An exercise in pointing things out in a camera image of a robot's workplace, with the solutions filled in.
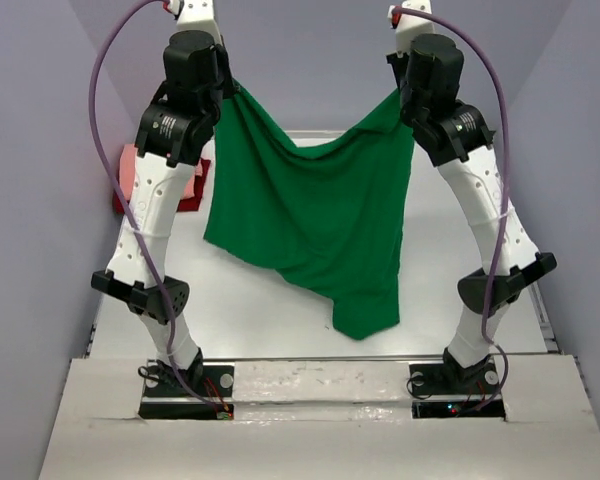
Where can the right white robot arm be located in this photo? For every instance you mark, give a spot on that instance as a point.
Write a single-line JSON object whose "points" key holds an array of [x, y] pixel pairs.
{"points": [[460, 145]]}

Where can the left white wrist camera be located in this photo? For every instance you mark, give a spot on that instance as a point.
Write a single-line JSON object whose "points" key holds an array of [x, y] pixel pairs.
{"points": [[198, 15]]}

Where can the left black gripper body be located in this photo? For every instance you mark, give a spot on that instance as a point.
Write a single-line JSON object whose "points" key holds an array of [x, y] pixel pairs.
{"points": [[222, 87]]}

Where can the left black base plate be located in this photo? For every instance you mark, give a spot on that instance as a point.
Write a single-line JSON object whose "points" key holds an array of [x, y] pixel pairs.
{"points": [[163, 399]]}

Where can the pink folded t-shirt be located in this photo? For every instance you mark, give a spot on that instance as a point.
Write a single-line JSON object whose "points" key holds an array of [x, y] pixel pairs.
{"points": [[126, 170]]}

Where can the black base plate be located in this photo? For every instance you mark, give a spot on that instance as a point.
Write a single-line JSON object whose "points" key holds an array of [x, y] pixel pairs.
{"points": [[163, 399], [436, 396]]}

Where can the dark red folded t-shirt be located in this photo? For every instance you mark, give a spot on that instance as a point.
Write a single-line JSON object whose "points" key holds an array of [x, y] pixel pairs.
{"points": [[194, 189]]}

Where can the green t-shirt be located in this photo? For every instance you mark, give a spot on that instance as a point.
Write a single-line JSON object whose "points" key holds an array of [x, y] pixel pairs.
{"points": [[327, 218]]}

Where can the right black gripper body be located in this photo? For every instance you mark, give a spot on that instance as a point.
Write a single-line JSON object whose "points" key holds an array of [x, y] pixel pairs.
{"points": [[402, 61]]}

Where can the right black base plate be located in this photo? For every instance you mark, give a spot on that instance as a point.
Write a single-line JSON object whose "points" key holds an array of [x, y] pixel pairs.
{"points": [[436, 396]]}

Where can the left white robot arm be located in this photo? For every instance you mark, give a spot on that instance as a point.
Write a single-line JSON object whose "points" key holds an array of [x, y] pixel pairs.
{"points": [[178, 122]]}

